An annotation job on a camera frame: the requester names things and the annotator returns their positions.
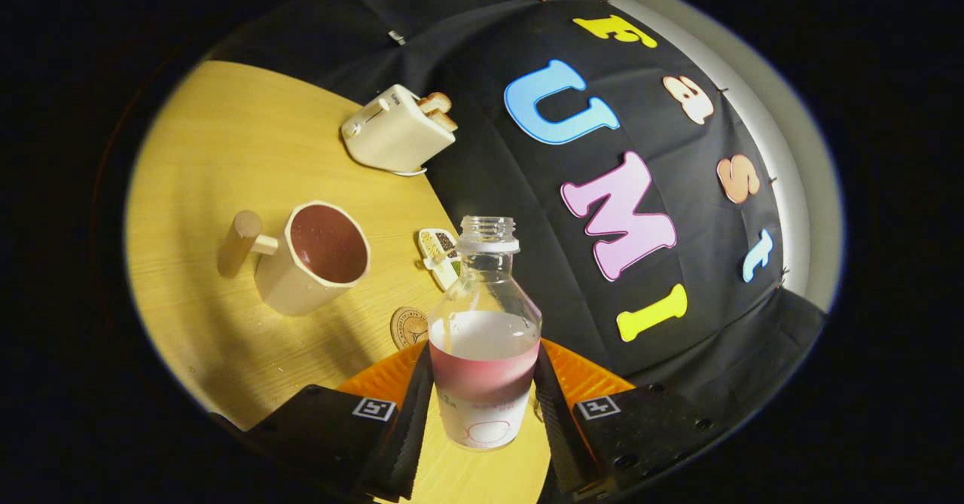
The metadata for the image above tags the round cork coaster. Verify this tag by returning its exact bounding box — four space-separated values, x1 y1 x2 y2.
390 307 430 351

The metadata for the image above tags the cream cup with wooden handle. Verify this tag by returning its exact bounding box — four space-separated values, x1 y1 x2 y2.
217 200 372 317

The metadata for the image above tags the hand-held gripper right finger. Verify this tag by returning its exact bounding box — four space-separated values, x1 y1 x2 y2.
533 338 746 502

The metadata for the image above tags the white divided condiment dish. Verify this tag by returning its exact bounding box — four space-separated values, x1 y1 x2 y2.
418 228 462 292

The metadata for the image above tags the clear juice bottle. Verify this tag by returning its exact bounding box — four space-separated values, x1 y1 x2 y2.
427 215 543 452

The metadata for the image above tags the cream toaster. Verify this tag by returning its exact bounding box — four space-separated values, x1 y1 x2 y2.
340 84 459 175

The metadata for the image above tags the wooden table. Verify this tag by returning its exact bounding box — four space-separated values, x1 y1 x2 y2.
124 60 554 504

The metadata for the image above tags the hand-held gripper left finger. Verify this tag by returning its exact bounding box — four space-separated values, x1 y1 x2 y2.
215 341 435 503

